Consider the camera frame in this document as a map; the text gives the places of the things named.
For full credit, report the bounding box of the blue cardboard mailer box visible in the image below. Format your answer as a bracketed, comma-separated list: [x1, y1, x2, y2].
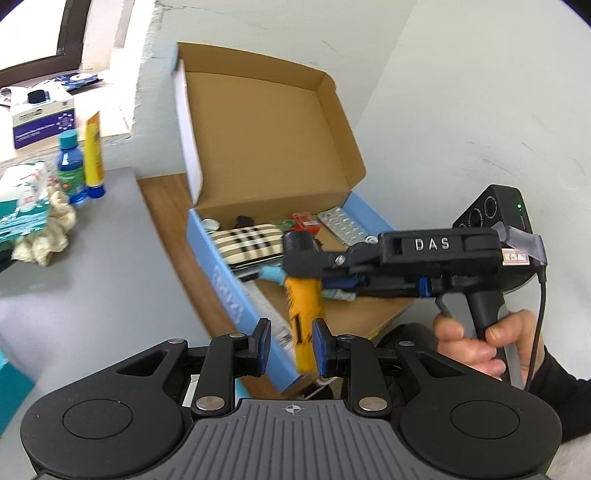
[171, 42, 417, 393]

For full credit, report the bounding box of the black sleeved forearm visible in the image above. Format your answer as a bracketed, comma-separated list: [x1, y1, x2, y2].
[530, 348, 591, 443]

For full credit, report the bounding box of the person's right hand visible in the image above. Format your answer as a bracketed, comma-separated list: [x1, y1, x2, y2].
[433, 309, 537, 381]

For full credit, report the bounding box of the plaid beige pouch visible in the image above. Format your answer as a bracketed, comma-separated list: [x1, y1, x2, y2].
[209, 224, 283, 268]

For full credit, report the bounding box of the grey desk mat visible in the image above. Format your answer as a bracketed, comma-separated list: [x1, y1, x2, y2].
[1, 168, 209, 405]

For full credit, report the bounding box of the silver pill blister pack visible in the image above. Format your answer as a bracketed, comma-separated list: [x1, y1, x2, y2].
[317, 206, 378, 247]

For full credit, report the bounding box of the red black tape roll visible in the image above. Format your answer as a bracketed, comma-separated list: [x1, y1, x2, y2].
[291, 212, 321, 235]

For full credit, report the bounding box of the open teal box tray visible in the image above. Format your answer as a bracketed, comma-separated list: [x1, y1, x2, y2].
[0, 351, 35, 435]

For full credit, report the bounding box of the cream crumpled cloth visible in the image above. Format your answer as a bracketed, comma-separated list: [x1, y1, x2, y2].
[11, 183, 77, 267]

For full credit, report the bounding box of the yellow blue upright tube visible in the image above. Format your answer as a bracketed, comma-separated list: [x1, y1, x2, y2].
[84, 112, 105, 199]

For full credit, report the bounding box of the blue medicine bottle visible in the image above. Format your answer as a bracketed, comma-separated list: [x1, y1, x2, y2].
[56, 129, 87, 204]

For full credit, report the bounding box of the white blue glove box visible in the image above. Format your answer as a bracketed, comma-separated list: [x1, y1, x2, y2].
[10, 96, 75, 150]

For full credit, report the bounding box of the dark framed window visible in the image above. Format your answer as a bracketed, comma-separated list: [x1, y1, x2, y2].
[1, 0, 91, 87]

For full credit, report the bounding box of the black tracking camera box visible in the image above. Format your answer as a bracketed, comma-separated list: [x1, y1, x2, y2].
[453, 184, 548, 292]

